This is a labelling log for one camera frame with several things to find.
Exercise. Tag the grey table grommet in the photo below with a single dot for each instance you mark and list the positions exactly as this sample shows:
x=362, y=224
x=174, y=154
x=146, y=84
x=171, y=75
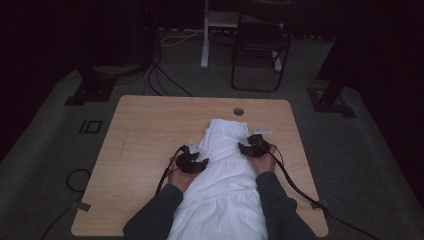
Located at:
x=238, y=111

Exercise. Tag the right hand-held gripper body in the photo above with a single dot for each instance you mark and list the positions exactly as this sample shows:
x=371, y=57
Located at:
x=258, y=145

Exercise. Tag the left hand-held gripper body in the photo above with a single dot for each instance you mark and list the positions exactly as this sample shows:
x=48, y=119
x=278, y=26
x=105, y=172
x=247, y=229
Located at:
x=187, y=162

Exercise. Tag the person's right hand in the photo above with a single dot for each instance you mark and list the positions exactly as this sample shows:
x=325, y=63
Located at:
x=265, y=163

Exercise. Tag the grey tape strip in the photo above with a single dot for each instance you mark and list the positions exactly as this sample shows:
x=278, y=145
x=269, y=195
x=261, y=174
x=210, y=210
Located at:
x=81, y=206

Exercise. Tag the white skirt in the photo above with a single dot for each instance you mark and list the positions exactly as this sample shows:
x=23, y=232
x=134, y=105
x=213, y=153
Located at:
x=223, y=186

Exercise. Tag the white desk frame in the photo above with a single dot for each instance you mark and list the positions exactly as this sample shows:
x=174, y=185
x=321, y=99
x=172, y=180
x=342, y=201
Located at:
x=205, y=50

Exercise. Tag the black stand base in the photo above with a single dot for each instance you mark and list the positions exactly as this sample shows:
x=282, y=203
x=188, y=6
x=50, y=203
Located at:
x=330, y=103
x=91, y=93

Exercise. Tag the person's left hand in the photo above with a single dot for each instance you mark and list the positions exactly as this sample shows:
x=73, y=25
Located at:
x=180, y=180

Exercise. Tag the black curtain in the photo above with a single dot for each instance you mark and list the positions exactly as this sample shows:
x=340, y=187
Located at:
x=383, y=50

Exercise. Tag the black folding chair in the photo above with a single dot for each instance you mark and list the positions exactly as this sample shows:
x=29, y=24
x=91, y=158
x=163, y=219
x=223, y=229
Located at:
x=260, y=36

